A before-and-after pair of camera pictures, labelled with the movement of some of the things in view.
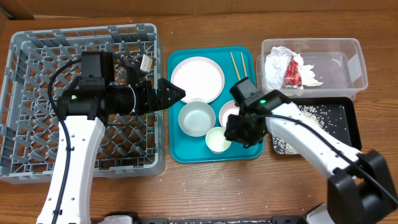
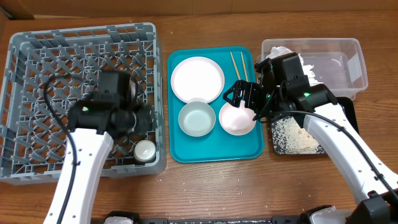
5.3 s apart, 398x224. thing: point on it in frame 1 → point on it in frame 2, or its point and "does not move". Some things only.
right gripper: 237,131 → 254,96
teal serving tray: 205,76 does not move
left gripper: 150,106 → 147,117
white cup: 216,140 → 144,150
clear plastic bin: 312,67 does not move
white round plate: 202,78 does not move
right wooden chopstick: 244,68 does not move
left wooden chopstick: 234,66 does not move
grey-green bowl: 196,118 does not move
